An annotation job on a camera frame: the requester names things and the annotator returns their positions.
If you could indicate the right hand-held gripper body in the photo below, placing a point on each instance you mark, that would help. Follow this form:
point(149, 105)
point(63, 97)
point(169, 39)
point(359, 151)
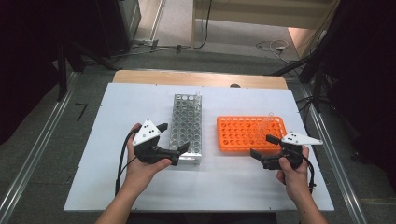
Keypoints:
point(295, 140)

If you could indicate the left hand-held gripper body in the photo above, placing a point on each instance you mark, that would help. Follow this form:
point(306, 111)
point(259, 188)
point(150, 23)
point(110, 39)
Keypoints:
point(148, 133)

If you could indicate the metal test tube rack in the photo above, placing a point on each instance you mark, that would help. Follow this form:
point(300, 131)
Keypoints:
point(190, 160)

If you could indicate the orange plastic test tube rack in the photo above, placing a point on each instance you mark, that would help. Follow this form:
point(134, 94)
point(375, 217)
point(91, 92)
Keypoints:
point(236, 148)

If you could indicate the glass test tube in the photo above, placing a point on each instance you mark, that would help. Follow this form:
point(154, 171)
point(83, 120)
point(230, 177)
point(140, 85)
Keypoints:
point(197, 93)

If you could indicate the person's left hand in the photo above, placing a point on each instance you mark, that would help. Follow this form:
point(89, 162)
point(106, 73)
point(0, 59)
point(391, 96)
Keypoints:
point(140, 174)

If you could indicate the person's right hand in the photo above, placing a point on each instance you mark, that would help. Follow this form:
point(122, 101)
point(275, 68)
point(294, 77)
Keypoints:
point(294, 182)

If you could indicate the white table board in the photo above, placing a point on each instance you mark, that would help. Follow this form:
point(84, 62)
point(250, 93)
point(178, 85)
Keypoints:
point(218, 186)

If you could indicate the wooden table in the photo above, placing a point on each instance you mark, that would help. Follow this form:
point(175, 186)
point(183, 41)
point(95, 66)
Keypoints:
point(186, 77)

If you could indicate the black metal stand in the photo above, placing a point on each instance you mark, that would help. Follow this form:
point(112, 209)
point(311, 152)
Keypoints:
point(317, 87)
point(62, 74)

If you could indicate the dark curtain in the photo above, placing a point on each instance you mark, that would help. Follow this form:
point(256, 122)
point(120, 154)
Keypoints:
point(37, 46)
point(367, 77)

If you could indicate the grey cabinet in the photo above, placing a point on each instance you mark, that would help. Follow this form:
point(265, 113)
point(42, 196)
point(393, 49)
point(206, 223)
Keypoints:
point(129, 15)

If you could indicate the beige platform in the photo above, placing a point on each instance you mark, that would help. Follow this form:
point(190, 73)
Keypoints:
point(264, 14)

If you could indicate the aluminium floor rail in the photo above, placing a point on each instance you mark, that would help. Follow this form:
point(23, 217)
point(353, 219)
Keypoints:
point(37, 149)
point(336, 155)

